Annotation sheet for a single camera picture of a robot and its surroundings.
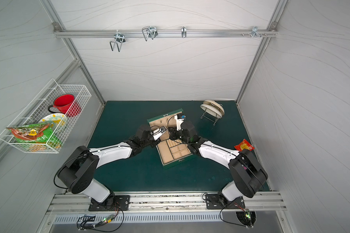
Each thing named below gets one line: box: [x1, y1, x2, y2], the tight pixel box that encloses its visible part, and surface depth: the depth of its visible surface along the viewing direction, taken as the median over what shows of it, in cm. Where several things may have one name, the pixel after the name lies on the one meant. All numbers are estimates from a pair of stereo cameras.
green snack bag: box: [5, 122, 62, 150], surface depth 56 cm
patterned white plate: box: [37, 113, 68, 125], surface depth 67 cm
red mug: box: [47, 93, 82, 118], surface depth 68 cm
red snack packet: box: [234, 138, 256, 152], surface depth 96 cm
